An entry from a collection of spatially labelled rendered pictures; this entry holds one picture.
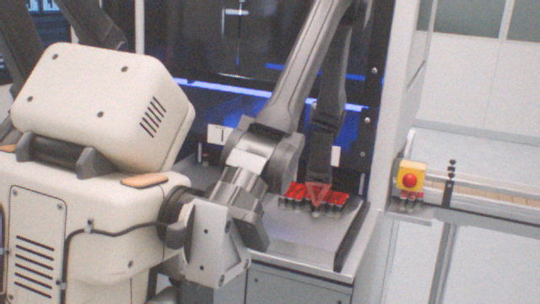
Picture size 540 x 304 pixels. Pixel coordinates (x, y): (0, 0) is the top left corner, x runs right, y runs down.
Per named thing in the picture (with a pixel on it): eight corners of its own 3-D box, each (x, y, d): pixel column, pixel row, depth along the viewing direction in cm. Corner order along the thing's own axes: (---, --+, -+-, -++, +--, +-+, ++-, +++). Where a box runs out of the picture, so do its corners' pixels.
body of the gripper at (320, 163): (331, 170, 143) (333, 143, 140) (331, 183, 133) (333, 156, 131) (306, 168, 143) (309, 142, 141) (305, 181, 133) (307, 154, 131)
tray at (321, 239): (277, 192, 161) (278, 182, 160) (361, 211, 153) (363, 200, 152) (230, 240, 130) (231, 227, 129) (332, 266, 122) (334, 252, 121)
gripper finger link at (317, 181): (328, 199, 144) (332, 167, 141) (329, 210, 137) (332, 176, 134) (304, 197, 144) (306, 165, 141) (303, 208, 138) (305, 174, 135)
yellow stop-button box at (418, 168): (398, 180, 157) (402, 157, 155) (423, 184, 155) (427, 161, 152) (395, 188, 150) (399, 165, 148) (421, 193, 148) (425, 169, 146)
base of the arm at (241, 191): (174, 201, 71) (254, 223, 66) (201, 154, 75) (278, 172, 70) (194, 231, 78) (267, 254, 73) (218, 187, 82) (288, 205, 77)
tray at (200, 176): (193, 162, 181) (194, 152, 180) (264, 176, 173) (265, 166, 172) (137, 197, 150) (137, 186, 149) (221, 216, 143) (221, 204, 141)
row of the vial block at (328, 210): (282, 203, 153) (283, 189, 152) (342, 217, 148) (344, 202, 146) (279, 206, 151) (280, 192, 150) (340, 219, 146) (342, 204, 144)
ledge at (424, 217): (391, 200, 167) (392, 195, 166) (434, 209, 163) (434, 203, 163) (386, 217, 155) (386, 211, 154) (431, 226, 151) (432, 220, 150)
